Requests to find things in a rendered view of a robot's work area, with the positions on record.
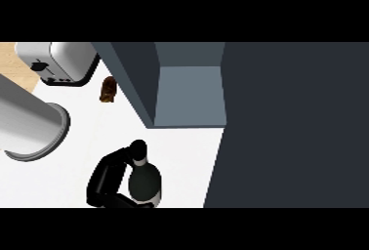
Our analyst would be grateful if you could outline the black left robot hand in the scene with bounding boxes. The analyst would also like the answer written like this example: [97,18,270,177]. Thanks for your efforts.
[86,146,155,209]

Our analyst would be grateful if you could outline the dark green wine bottle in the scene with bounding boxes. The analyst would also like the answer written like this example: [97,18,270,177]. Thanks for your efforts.
[127,139,162,207]

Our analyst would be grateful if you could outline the grey open cabinet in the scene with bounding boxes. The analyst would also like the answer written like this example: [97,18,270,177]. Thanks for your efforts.
[91,42,227,130]

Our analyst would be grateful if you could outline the large grey metal cylinder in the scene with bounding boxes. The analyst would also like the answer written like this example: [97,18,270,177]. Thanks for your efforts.
[0,73,72,162]

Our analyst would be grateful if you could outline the small brown food item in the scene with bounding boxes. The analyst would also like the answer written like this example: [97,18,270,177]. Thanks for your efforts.
[97,75,118,104]

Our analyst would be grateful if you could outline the silver toaster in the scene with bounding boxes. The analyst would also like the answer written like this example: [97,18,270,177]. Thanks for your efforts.
[15,42,102,87]

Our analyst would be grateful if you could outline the pale wooden board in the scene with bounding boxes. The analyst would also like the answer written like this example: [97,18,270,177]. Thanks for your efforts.
[0,42,41,94]

